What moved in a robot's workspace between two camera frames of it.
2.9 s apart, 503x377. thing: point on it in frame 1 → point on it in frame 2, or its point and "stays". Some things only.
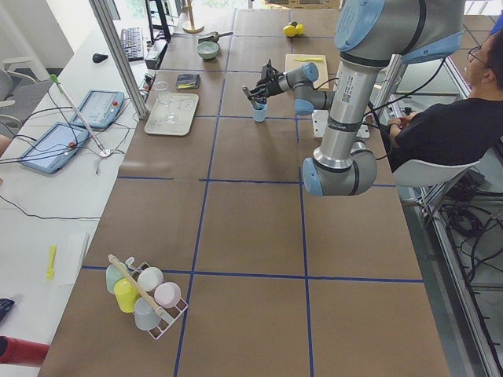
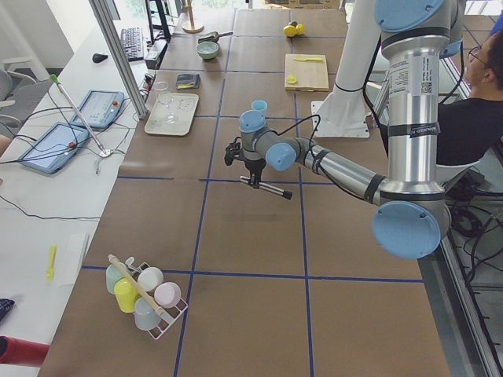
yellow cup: [126, 294] stays
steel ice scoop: [213, 37] stays
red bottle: [17, 351] stays
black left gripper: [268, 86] → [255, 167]
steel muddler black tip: [247, 93] → [285, 194]
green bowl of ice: [207, 50] stays
